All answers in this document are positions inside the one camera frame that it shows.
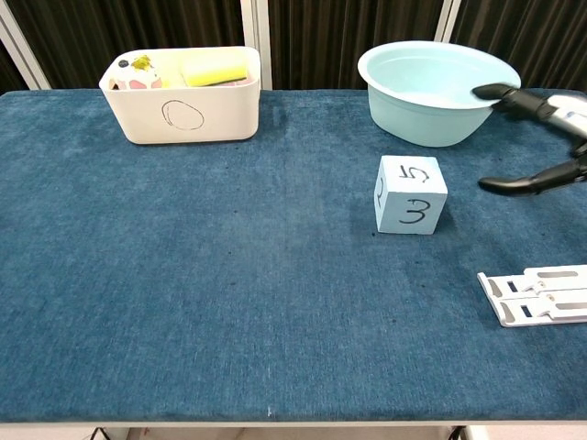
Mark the white plastic storage box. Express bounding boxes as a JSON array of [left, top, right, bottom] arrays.
[[98, 46, 262, 146]]

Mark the blue table cloth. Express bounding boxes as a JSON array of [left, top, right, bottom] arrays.
[[0, 88, 587, 424]]

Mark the yellow sponge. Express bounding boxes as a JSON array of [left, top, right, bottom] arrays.
[[181, 58, 249, 88]]

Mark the white folding stand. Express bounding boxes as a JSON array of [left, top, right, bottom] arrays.
[[476, 264, 587, 328]]

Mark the black pleated curtain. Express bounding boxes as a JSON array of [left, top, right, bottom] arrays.
[[2, 0, 244, 91], [451, 0, 587, 91], [0, 40, 27, 93], [267, 0, 449, 91]]

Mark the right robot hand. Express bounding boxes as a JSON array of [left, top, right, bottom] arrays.
[[471, 82, 587, 197]]

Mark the light blue plastic basin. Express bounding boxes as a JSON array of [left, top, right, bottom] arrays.
[[357, 40, 523, 149]]

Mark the white slanted frame post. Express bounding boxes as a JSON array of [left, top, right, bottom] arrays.
[[433, 0, 462, 45], [0, 8, 51, 91]]

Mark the light blue numbered cube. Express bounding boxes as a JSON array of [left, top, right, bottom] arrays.
[[373, 154, 449, 237]]

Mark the white upright frame post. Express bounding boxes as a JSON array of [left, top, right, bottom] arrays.
[[240, 0, 274, 92]]

